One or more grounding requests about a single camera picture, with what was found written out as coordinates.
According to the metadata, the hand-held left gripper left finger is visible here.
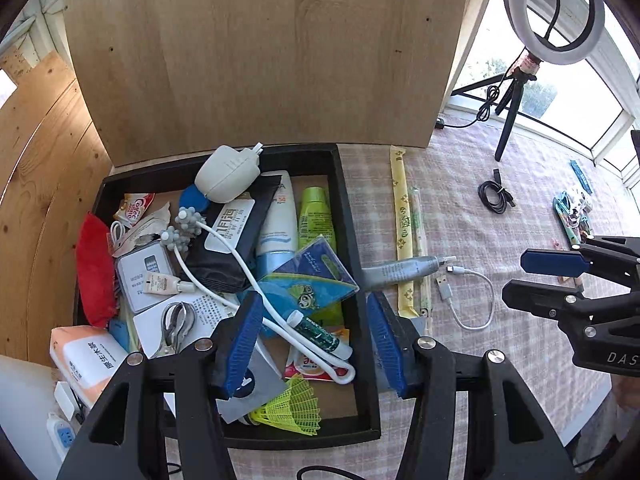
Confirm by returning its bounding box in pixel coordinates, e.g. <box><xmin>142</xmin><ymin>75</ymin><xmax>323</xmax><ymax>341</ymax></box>
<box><xmin>57</xmin><ymin>290</ymin><xmax>265</xmax><ymax>480</ymax></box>

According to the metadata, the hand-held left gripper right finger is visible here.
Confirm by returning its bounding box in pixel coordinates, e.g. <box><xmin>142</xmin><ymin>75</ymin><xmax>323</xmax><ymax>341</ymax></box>
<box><xmin>366</xmin><ymin>292</ymin><xmax>576</xmax><ymax>480</ymax></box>

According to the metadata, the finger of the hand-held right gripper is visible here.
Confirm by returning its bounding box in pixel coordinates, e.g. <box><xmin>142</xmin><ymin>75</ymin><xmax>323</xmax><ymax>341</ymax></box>
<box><xmin>520</xmin><ymin>237</ymin><xmax>640</xmax><ymax>281</ymax></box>
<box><xmin>501</xmin><ymin>280</ymin><xmax>640</xmax><ymax>336</ymax></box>

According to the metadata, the black tray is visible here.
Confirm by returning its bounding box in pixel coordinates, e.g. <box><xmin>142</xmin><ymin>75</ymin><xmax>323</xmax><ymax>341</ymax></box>
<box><xmin>72</xmin><ymin>142</ymin><xmax>383</xmax><ymax>451</ymax></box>

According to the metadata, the grey sachet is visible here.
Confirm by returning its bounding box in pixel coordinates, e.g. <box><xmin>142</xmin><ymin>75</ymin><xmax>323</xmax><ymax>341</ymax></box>
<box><xmin>217</xmin><ymin>345</ymin><xmax>283</xmax><ymax>423</ymax></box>

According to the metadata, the white printed paper sheet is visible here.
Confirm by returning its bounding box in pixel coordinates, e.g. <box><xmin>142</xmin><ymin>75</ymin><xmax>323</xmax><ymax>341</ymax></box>
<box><xmin>132</xmin><ymin>292</ymin><xmax>241</xmax><ymax>358</ymax></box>

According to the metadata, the colourful patterned case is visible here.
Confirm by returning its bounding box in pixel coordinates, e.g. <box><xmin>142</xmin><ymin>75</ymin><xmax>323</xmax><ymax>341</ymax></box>
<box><xmin>552</xmin><ymin>187</ymin><xmax>596</xmax><ymax>248</ymax></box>

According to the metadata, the dark green lip balm stick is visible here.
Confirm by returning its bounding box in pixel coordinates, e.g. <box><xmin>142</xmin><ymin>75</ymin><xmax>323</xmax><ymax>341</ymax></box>
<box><xmin>287</xmin><ymin>310</ymin><xmax>351</xmax><ymax>358</ymax></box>

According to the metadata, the red white creamer sachet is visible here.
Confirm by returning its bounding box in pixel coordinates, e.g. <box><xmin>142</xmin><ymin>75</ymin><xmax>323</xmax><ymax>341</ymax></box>
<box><xmin>283</xmin><ymin>327</ymin><xmax>351</xmax><ymax>381</ymax></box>
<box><xmin>112</xmin><ymin>192</ymin><xmax>156</xmax><ymax>228</ymax></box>

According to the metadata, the grey tube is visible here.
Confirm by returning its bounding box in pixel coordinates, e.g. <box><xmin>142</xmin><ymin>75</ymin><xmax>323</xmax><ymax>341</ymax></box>
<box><xmin>360</xmin><ymin>254</ymin><xmax>458</xmax><ymax>291</ymax></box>

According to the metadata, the black packet with white label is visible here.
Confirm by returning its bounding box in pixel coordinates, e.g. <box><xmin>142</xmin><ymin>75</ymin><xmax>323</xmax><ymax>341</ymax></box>
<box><xmin>189</xmin><ymin>195</ymin><xmax>271</xmax><ymax>293</ymax></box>

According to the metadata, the yellow green shuttlecock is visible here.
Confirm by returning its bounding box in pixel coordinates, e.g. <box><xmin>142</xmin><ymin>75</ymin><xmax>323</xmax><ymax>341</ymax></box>
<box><xmin>247</xmin><ymin>374</ymin><xmax>321</xmax><ymax>436</ymax></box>

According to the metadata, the blue wipe packet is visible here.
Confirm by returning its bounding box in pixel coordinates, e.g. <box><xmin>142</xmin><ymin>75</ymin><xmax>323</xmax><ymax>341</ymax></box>
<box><xmin>569</xmin><ymin>159</ymin><xmax>593</xmax><ymax>196</ymax></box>

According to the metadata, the blue set square packet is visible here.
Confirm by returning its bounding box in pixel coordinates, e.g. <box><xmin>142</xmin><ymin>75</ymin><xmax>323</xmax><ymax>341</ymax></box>
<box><xmin>257</xmin><ymin>235</ymin><xmax>360</xmax><ymax>326</ymax></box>

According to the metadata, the small cream tube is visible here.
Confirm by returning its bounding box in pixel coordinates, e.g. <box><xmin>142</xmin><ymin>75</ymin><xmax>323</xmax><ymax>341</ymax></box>
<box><xmin>142</xmin><ymin>272</ymin><xmax>196</xmax><ymax>296</ymax></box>

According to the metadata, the long green paper sleeve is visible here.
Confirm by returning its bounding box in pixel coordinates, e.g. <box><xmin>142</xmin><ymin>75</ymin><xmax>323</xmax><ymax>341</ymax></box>
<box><xmin>407</xmin><ymin>187</ymin><xmax>432</xmax><ymax>318</ymax></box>

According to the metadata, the long yellow wrapper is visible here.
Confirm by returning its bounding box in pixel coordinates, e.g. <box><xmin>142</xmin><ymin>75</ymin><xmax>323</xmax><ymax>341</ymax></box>
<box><xmin>390</xmin><ymin>145</ymin><xmax>420</xmax><ymax>318</ymax></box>

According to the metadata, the pink checked tablecloth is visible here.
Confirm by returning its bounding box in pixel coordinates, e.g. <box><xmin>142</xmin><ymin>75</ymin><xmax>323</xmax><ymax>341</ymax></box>
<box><xmin>165</xmin><ymin>115</ymin><xmax>640</xmax><ymax>480</ymax></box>

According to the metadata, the white sunscreen tube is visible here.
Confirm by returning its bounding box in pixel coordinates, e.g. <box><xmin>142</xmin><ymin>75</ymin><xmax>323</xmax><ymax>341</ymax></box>
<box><xmin>255</xmin><ymin>171</ymin><xmax>299</xmax><ymax>281</ymax></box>

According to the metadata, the black tripod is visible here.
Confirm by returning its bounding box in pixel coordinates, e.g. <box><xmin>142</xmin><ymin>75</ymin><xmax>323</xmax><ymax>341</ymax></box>
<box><xmin>452</xmin><ymin>50</ymin><xmax>541</xmax><ymax>161</ymax></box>

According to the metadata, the green tube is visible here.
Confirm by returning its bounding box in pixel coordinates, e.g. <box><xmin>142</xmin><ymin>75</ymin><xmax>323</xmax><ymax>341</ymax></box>
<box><xmin>298</xmin><ymin>186</ymin><xmax>335</xmax><ymax>248</ymax></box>

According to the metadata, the crumpled torn paper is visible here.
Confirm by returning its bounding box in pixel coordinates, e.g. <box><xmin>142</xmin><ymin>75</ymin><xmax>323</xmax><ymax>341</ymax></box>
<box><xmin>125</xmin><ymin>202</ymin><xmax>173</xmax><ymax>248</ymax></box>

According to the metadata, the blue round tape measure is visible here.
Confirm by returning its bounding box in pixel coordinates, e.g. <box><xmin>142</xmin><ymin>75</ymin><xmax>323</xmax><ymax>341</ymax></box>
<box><xmin>178</xmin><ymin>184</ymin><xmax>211</xmax><ymax>213</ymax></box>

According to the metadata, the orange white tissue pack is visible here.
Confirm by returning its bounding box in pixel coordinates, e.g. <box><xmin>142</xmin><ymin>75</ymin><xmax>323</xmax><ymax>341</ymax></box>
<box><xmin>50</xmin><ymin>325</ymin><xmax>128</xmax><ymax>406</ymax></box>

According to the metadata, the red cloth pouch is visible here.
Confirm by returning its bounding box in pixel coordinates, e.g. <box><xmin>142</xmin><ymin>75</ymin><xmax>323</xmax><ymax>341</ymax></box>
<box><xmin>75</xmin><ymin>212</ymin><xmax>118</xmax><ymax>328</ymax></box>

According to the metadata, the white rounded plastic device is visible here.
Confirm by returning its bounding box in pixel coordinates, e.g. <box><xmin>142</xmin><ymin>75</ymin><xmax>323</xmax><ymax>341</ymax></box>
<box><xmin>194</xmin><ymin>142</ymin><xmax>263</xmax><ymax>204</ymax></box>

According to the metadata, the white adapter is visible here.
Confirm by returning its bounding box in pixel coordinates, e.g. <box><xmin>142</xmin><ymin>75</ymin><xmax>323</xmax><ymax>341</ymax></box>
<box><xmin>52</xmin><ymin>381</ymin><xmax>76</xmax><ymax>413</ymax></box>

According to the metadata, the white power strip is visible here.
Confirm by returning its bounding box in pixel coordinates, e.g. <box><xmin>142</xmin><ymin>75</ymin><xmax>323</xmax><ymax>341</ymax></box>
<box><xmin>46</xmin><ymin>411</ymin><xmax>83</xmax><ymax>463</ymax></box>

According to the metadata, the white box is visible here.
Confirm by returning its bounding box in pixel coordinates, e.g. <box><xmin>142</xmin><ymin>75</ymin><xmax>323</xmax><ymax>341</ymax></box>
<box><xmin>0</xmin><ymin>355</ymin><xmax>66</xmax><ymax>480</ymax></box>

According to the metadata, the pine plank panel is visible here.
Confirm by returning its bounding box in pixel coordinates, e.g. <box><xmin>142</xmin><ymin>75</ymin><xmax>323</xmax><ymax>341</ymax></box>
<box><xmin>0</xmin><ymin>50</ymin><xmax>113</xmax><ymax>356</ymax></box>

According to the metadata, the light plywood board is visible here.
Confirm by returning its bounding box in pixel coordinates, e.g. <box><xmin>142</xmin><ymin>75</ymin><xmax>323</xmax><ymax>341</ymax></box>
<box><xmin>60</xmin><ymin>0</ymin><xmax>473</xmax><ymax>168</ymax></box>

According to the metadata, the coiled black cable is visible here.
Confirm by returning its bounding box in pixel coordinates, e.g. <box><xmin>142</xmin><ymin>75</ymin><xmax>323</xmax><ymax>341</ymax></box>
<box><xmin>477</xmin><ymin>167</ymin><xmax>518</xmax><ymax>216</ymax></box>

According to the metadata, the short white USB cable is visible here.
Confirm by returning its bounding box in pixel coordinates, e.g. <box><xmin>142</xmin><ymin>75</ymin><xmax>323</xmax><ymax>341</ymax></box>
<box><xmin>432</xmin><ymin>265</ymin><xmax>496</xmax><ymax>331</ymax></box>

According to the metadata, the white cord with grey knobs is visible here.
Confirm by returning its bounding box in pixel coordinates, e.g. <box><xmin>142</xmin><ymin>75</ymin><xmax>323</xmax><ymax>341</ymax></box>
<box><xmin>160</xmin><ymin>206</ymin><xmax>357</xmax><ymax>386</ymax></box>

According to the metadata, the black power cable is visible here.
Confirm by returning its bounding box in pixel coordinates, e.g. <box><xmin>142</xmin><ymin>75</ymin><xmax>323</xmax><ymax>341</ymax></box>
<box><xmin>297</xmin><ymin>465</ymin><xmax>371</xmax><ymax>480</ymax></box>

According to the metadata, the black ring light cable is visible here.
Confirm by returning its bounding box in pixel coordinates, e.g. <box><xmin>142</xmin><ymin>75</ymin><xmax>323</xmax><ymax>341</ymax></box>
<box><xmin>434</xmin><ymin>57</ymin><xmax>518</xmax><ymax>131</ymax></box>

